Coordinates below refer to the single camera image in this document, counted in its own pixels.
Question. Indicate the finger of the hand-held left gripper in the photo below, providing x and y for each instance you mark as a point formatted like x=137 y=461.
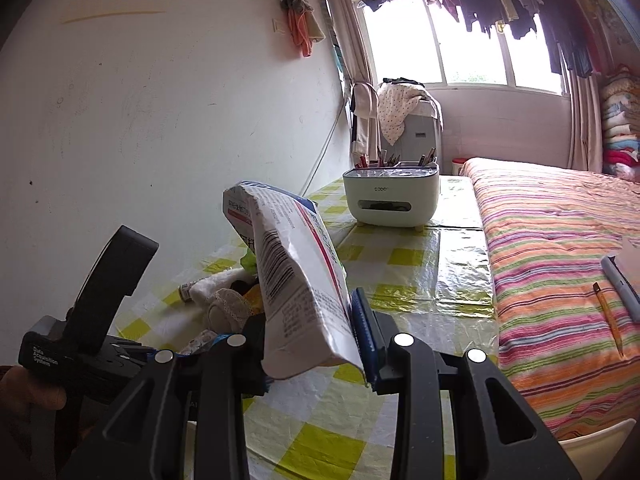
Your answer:
x=221 y=336

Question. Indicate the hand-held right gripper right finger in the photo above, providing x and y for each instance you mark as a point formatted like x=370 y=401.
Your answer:
x=361 y=330

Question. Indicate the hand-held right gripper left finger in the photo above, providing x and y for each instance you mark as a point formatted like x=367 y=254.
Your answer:
x=252 y=360

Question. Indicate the silver blister pack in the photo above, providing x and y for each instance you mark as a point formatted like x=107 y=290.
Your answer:
x=200 y=342

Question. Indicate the white medicine box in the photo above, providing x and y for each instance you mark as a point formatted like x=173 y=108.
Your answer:
x=300 y=285

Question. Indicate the white plastic bin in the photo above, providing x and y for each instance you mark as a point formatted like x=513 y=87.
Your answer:
x=600 y=437

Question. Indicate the person's left hand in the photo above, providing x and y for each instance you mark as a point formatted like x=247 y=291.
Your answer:
x=30 y=392

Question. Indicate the cream lace sock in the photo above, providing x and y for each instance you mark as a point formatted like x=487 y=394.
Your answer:
x=227 y=307

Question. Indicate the white crumpled tissue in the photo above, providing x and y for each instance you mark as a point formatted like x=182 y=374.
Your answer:
x=220 y=282

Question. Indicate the small bottle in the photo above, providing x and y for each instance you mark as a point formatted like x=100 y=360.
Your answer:
x=187 y=292

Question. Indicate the green packet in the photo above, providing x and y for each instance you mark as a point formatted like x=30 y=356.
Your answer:
x=247 y=260

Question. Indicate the white desktop organizer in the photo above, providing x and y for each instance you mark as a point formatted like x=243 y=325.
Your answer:
x=390 y=195

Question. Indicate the bunch of pens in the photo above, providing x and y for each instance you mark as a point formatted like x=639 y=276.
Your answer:
x=387 y=159

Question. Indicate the red lidded container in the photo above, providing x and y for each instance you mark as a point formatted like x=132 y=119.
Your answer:
x=461 y=166

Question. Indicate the striped bed blanket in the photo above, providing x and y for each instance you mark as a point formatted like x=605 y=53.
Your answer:
x=545 y=260

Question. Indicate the beige tote bag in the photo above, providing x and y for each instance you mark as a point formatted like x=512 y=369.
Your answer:
x=362 y=120

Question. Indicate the polka dot cloth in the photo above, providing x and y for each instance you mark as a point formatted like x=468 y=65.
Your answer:
x=397 y=110

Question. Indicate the yellow pencil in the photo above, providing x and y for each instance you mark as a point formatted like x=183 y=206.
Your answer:
x=607 y=317

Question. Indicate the blue plastic case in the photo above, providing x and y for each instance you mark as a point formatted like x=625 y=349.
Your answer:
x=620 y=285

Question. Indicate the grey flat board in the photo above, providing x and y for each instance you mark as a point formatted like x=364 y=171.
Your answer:
x=632 y=257

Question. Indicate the window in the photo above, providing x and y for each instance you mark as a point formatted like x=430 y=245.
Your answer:
x=465 y=55

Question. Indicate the beige curtain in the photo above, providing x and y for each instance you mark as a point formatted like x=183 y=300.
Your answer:
x=350 y=20
x=582 y=120

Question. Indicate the stack of folded blankets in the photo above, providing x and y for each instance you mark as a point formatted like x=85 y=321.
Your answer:
x=622 y=125

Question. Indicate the cloths hanging on wall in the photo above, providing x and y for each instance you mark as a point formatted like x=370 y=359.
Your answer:
x=300 y=20

